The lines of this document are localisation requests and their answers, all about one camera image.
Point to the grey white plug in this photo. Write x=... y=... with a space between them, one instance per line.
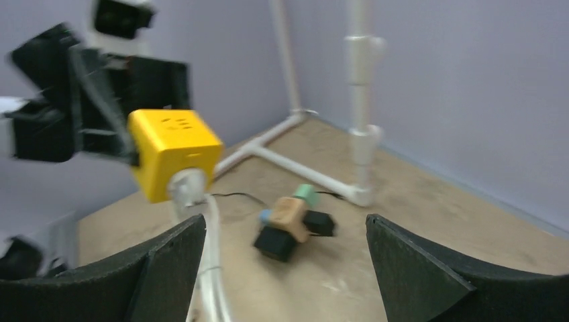
x=190 y=199

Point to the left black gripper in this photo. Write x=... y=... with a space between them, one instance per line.
x=86 y=96

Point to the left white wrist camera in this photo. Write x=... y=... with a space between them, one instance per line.
x=116 y=26

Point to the green cube adapter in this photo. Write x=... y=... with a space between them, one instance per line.
x=307 y=193

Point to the white PVC pipe frame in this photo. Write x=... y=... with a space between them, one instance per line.
x=363 y=49

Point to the black power adapter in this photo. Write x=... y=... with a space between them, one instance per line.
x=318 y=223
x=275 y=243

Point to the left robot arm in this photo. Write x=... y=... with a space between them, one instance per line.
x=85 y=98

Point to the wooden cube adapter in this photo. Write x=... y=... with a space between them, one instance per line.
x=287 y=214

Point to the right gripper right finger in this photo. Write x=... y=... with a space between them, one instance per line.
x=420 y=280

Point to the yellow cube socket adapter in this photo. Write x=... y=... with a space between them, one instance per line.
x=170 y=141

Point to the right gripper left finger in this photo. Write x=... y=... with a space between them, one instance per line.
x=152 y=281

